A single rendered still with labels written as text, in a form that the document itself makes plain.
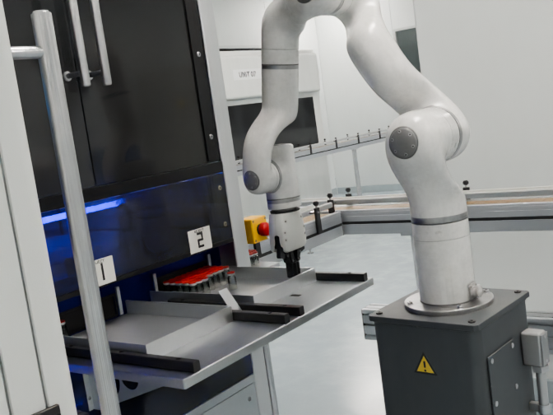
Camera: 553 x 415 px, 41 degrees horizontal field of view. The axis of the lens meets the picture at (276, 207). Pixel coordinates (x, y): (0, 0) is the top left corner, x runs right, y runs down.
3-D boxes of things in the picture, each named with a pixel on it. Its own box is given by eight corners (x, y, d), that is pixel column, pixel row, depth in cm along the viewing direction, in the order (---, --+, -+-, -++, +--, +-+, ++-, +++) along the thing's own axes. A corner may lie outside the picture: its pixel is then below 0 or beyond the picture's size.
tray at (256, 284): (151, 304, 188) (149, 291, 188) (216, 277, 209) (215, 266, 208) (255, 310, 168) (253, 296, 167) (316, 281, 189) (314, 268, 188)
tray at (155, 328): (40, 348, 161) (38, 333, 161) (128, 313, 182) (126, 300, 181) (148, 362, 141) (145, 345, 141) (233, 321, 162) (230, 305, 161)
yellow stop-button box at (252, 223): (234, 244, 214) (231, 220, 213) (250, 239, 219) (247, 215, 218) (255, 244, 209) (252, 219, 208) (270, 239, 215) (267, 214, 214)
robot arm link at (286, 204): (280, 194, 189) (281, 206, 189) (259, 201, 182) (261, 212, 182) (307, 193, 184) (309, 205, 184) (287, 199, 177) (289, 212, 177)
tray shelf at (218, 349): (23, 365, 158) (21, 356, 157) (229, 280, 213) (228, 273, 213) (185, 389, 129) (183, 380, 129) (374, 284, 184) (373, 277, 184)
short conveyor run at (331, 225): (230, 285, 215) (221, 232, 213) (191, 283, 224) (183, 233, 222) (347, 235, 269) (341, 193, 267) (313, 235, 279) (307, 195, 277)
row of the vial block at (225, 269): (182, 300, 187) (179, 282, 187) (226, 282, 201) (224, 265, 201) (188, 300, 186) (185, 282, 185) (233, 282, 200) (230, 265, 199)
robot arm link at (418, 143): (477, 212, 158) (465, 102, 155) (439, 230, 144) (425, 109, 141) (426, 214, 166) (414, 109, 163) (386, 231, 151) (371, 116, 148)
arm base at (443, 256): (508, 293, 160) (500, 210, 158) (468, 319, 146) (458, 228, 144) (432, 288, 173) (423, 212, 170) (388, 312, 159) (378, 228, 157)
